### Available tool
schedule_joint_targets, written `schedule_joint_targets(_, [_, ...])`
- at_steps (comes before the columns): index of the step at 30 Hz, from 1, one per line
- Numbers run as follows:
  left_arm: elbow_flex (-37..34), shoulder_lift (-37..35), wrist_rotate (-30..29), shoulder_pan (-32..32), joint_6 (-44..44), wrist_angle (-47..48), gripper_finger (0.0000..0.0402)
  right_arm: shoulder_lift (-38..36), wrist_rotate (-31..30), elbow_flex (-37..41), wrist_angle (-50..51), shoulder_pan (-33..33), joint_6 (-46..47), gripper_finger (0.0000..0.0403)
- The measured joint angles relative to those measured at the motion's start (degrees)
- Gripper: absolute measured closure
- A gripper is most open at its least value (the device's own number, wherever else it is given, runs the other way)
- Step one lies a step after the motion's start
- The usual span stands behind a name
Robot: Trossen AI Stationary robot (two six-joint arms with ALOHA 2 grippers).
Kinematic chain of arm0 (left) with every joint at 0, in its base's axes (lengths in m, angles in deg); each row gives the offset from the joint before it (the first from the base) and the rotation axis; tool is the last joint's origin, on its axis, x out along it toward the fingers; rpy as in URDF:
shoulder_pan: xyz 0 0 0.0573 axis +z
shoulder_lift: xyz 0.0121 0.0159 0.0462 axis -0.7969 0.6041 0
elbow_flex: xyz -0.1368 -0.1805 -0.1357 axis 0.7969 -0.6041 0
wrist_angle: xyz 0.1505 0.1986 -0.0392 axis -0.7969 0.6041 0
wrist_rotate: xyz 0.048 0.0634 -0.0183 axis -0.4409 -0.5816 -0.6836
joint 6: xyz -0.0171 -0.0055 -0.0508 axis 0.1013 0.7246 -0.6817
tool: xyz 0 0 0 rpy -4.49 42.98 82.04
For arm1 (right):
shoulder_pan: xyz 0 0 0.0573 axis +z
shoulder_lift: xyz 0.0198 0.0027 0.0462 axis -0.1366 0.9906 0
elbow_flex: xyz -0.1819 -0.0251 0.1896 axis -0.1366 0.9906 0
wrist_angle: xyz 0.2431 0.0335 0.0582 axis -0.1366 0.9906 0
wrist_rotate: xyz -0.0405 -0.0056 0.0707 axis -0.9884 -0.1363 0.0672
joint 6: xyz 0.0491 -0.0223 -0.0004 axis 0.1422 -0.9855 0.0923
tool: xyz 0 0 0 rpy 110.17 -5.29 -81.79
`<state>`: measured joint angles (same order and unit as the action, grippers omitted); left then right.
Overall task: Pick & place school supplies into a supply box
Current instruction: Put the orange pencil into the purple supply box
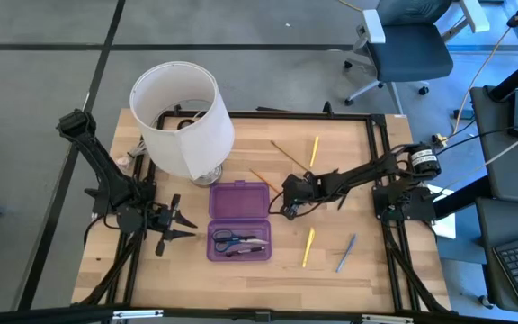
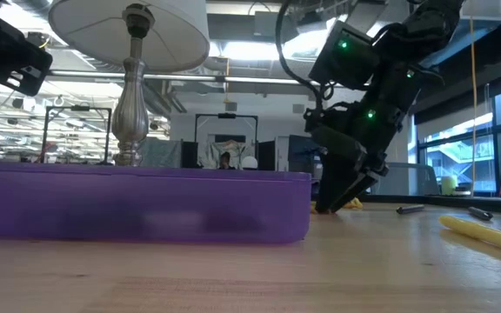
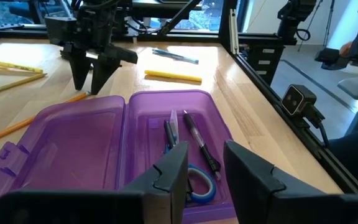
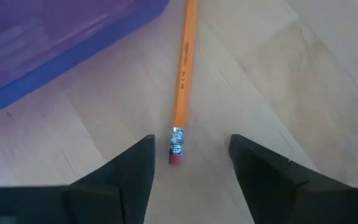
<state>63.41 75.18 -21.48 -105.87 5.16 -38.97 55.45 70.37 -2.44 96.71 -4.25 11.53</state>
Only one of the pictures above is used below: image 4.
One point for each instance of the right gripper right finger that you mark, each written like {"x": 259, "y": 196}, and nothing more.
{"x": 266, "y": 186}

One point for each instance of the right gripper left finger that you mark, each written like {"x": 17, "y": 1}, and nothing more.
{"x": 120, "y": 186}

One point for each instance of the orange pencil with eraser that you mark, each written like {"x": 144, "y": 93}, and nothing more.
{"x": 183, "y": 77}

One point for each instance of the purple plastic supply box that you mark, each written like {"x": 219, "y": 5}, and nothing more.
{"x": 42, "y": 46}

